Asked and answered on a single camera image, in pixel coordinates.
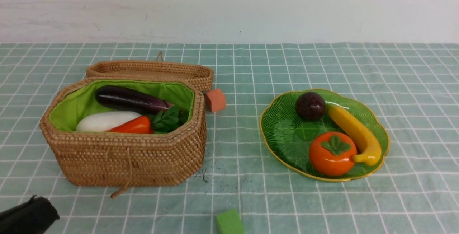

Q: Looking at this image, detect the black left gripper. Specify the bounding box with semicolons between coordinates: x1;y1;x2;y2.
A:
0;195;60;234

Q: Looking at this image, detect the white radish with leaves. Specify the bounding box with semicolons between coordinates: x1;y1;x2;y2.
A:
75;106;190;135

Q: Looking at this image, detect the purple eggplant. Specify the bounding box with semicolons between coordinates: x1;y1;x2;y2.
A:
95;85;174;115

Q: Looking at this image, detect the orange carrot with leaves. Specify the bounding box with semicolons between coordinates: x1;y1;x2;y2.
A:
106;115;154;134

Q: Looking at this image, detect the dark purple mangosteen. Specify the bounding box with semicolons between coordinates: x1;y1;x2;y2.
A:
295;91;326;121

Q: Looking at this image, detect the orange persimmon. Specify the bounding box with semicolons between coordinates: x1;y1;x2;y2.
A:
309;132;358;177

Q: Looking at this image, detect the yellow banana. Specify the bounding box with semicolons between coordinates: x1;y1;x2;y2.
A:
327;105;382;166

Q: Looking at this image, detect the woven wicker basket green lining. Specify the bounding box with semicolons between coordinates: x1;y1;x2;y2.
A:
39;77;207;188

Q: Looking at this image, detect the green foam cube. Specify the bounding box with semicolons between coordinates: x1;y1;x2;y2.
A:
216;209;245;234

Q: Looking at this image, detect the orange foam cube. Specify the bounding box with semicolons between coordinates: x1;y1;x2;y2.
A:
204;88;226;113

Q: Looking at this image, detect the woven wicker basket lid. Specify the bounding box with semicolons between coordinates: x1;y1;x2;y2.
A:
86;51;214;92

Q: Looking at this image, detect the green leaf-shaped glass plate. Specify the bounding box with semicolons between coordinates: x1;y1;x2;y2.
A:
259;89;391;183

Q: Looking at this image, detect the green checkered tablecloth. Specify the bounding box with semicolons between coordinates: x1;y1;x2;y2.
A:
0;43;459;234

